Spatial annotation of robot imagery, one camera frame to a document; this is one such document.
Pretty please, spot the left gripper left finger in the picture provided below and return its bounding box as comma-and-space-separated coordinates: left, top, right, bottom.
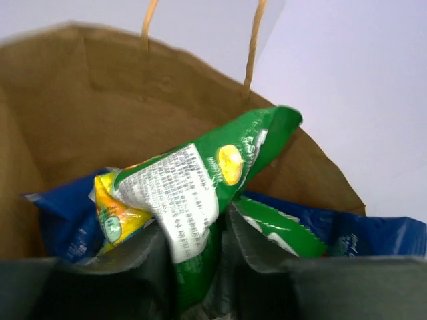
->
1, 222, 174, 319

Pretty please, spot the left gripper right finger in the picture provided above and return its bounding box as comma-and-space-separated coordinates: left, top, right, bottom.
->
205, 205, 426, 319

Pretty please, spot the dark blue snack bag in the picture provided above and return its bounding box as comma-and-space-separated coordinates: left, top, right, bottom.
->
244, 191, 426, 258

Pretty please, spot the green snack bag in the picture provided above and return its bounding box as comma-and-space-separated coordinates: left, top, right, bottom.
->
89, 106, 326, 312

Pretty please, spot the brown paper bag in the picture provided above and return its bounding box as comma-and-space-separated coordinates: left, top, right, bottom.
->
1, 1, 365, 261

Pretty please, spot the blue white snack bag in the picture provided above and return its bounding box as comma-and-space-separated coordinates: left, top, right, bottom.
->
22, 167, 113, 263

